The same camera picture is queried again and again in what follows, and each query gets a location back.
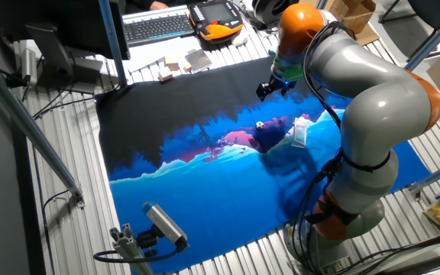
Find short aluminium profile stub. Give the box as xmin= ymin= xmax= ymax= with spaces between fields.
xmin=108 ymin=223 xmax=154 ymax=275

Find silver cylindrical camera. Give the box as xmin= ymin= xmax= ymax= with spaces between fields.
xmin=20 ymin=48 xmax=38 ymax=87

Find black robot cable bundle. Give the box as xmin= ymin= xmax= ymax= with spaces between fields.
xmin=288 ymin=21 xmax=358 ymax=275

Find thin black table cable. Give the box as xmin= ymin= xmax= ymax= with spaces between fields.
xmin=32 ymin=86 xmax=99 ymax=120

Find black computer keyboard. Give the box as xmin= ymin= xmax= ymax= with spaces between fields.
xmin=121 ymin=4 xmax=196 ymax=48

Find brown cardboard box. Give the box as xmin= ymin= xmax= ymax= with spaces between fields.
xmin=321 ymin=0 xmax=377 ymax=34

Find grey camera with blue end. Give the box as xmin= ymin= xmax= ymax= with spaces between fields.
xmin=135 ymin=201 xmax=190 ymax=257

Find black monitor with stand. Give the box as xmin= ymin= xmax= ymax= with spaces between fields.
xmin=0 ymin=0 xmax=131 ymax=95

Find long diagonal aluminium frame bar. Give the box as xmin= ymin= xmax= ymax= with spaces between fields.
xmin=0 ymin=57 xmax=86 ymax=209

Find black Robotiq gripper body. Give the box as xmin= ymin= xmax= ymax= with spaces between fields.
xmin=262 ymin=75 xmax=297 ymax=92

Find grey metal plate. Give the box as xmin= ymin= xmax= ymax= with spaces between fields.
xmin=184 ymin=48 xmax=213 ymax=73

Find white rounded plastic object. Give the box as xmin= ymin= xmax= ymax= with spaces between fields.
xmin=231 ymin=30 xmax=250 ymax=47

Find dark office chair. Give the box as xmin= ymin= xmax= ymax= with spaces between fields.
xmin=378 ymin=0 xmax=440 ymax=62

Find green wrist flange adapter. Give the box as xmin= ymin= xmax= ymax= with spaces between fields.
xmin=272 ymin=56 xmax=306 ymax=83

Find clear plastic packet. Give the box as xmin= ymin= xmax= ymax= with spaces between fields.
xmin=290 ymin=117 xmax=308 ymax=149

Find dark sleeved person forearm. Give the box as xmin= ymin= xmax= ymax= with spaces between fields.
xmin=126 ymin=0 xmax=156 ymax=11

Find black round cable spool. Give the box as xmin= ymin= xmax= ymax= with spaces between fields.
xmin=251 ymin=0 xmax=300 ymax=27

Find black velcro strap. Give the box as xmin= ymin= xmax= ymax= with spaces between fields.
xmin=341 ymin=150 xmax=392 ymax=174
xmin=306 ymin=194 xmax=358 ymax=227

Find blue landscape printed cloth mat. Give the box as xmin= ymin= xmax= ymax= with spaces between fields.
xmin=95 ymin=57 xmax=433 ymax=274

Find white paper sheet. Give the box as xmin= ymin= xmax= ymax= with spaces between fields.
xmin=126 ymin=36 xmax=190 ymax=76

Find black camera cable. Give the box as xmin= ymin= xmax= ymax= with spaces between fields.
xmin=92 ymin=246 xmax=179 ymax=264

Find flat cardboard sheet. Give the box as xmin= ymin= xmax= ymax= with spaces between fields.
xmin=353 ymin=22 xmax=380 ymax=47

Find orange black teach pendant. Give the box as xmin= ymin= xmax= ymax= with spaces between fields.
xmin=188 ymin=0 xmax=245 ymax=42

